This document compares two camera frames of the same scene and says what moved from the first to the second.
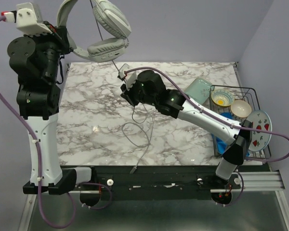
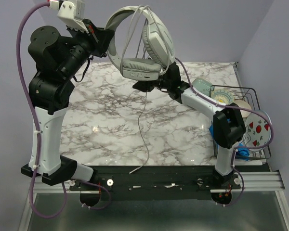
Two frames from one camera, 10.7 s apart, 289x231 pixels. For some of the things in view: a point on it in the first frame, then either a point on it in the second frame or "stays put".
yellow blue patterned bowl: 222,97 stays put
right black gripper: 127,94 to 164,80
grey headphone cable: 116,68 to 122,67
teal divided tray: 199,89 stays put
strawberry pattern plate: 261,120 stays put
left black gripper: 58,35 to 99,38
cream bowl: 241,108 stays put
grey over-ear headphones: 113,19 to 158,41
